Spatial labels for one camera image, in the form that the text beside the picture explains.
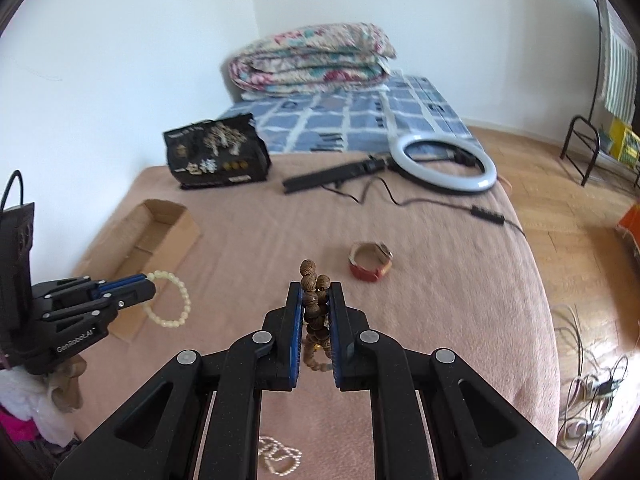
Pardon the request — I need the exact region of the cream bead bracelet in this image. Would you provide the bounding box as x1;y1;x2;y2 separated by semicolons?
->
142;270;192;330

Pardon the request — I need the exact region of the white pearl necklace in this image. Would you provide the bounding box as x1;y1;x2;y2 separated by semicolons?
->
257;435;305;477

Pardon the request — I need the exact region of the brown wooden bead necklace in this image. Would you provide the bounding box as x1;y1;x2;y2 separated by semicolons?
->
297;258;334;373

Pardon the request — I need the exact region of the red strap wristwatch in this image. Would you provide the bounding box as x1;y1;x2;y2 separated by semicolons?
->
348;242;393;283

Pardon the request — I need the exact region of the gloved left hand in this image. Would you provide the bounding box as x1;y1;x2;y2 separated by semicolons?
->
1;356;87;448

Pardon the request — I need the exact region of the cardboard box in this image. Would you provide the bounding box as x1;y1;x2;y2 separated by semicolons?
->
75;198;201;342

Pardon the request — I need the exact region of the black snack bag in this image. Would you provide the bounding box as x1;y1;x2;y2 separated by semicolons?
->
163;114;271;190

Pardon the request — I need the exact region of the orange gift box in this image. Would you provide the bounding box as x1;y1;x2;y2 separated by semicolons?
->
616;202;640;257

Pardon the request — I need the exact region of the blue plaid bed sheet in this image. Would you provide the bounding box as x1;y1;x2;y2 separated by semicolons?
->
222;74;480;154

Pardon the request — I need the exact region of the black clothes rack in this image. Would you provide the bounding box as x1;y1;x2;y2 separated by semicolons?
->
560;0;640;189

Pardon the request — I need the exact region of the folded floral quilt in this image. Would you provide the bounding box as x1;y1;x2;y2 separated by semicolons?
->
228;22;396;96

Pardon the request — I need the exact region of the yellow box on rack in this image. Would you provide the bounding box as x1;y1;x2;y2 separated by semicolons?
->
600;118;639;168

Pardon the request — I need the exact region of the striped hanging cloth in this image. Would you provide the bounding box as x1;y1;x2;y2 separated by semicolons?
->
598;0;638;125

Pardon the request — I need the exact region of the floor cable bundle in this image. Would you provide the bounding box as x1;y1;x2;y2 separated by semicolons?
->
552;303;632;466

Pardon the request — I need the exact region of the black ring light cable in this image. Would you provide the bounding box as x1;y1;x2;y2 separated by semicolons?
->
319;179;528;239

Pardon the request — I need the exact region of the white ring light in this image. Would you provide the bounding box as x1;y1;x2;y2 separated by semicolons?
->
282;133;498;195

